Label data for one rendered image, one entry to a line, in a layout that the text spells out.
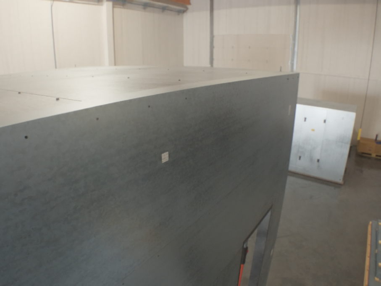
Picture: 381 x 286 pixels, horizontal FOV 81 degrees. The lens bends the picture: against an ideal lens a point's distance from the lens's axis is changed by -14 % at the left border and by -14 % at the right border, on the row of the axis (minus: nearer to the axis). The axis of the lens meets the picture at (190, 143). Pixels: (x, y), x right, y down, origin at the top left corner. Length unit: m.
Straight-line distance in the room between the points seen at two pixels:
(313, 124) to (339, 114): 0.78
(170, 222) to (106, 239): 0.28
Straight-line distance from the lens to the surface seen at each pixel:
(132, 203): 0.76
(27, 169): 0.56
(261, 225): 2.42
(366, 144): 10.84
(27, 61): 9.51
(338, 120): 7.39
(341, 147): 7.55
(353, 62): 11.62
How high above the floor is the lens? 3.31
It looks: 19 degrees down
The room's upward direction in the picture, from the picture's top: straight up
